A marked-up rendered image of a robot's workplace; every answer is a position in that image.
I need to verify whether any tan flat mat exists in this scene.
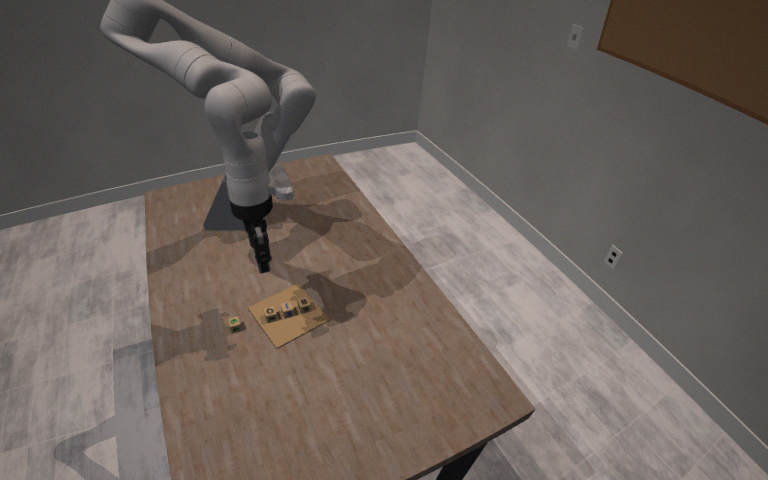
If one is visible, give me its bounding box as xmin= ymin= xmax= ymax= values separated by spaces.
xmin=248 ymin=284 xmax=330 ymax=348

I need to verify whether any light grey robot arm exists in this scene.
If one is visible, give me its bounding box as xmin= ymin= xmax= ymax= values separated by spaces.
xmin=100 ymin=0 xmax=316 ymax=206

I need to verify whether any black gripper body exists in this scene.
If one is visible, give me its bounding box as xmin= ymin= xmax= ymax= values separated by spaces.
xmin=230 ymin=195 xmax=273 ymax=237

